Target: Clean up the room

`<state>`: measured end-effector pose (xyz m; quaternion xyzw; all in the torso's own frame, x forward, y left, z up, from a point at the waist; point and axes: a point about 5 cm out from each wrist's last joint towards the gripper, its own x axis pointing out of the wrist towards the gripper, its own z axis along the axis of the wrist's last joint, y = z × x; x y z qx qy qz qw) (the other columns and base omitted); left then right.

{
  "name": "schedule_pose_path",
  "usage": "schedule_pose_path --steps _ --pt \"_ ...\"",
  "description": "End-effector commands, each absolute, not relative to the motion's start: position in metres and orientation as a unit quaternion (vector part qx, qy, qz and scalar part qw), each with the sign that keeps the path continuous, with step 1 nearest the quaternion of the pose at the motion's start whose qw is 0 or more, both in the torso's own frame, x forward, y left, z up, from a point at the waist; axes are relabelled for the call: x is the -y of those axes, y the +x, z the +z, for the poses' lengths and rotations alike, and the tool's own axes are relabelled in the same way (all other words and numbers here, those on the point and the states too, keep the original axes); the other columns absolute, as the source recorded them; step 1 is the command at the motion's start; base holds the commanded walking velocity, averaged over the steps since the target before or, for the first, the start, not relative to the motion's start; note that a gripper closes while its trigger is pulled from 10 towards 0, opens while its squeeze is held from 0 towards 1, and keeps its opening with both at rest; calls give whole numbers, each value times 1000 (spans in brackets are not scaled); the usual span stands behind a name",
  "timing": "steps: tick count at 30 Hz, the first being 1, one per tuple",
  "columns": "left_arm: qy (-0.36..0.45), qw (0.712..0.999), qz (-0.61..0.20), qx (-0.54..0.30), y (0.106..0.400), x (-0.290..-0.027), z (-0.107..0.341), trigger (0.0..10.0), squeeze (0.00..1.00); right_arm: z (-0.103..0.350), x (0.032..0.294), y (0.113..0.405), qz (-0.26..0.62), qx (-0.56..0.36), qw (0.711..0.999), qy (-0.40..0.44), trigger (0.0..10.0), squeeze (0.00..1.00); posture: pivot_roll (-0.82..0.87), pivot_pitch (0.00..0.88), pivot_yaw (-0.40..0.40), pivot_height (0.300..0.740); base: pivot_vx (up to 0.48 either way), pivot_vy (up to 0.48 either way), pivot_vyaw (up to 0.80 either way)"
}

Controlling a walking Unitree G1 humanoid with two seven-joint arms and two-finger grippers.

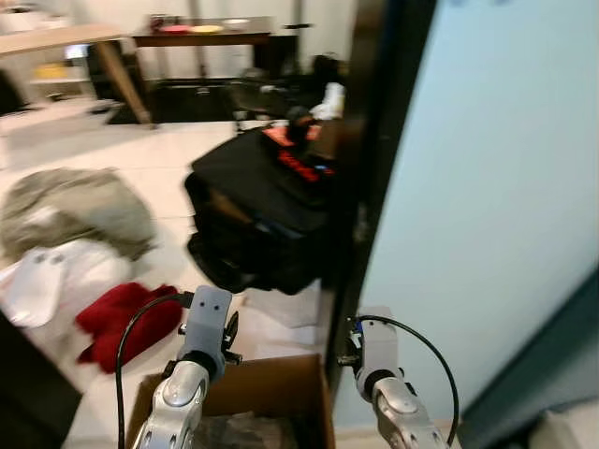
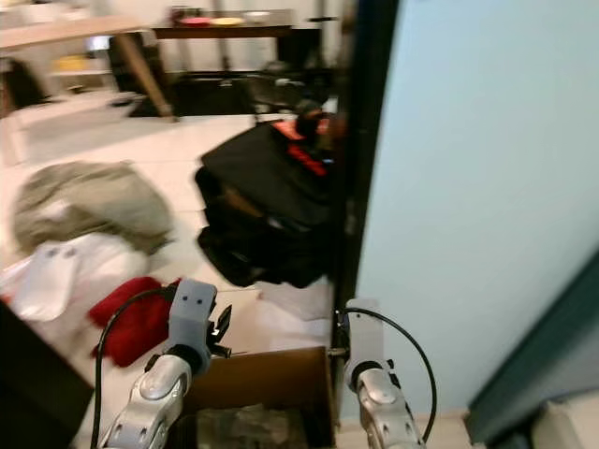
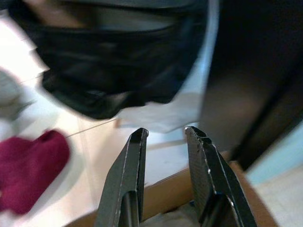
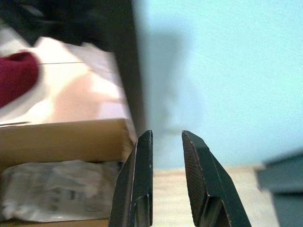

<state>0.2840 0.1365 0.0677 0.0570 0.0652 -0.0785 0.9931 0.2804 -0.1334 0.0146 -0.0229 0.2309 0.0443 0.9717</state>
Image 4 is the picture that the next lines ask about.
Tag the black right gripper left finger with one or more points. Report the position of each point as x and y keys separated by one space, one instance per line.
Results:
x=137 y=179

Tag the red cloth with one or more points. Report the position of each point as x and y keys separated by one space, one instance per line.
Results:
x=16 y=75

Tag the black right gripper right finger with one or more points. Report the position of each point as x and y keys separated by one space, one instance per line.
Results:
x=203 y=179

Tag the brown cardboard box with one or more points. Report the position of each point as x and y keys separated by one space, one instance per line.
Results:
x=59 y=139

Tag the clear plastic packet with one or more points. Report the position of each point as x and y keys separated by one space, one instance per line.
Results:
x=52 y=189

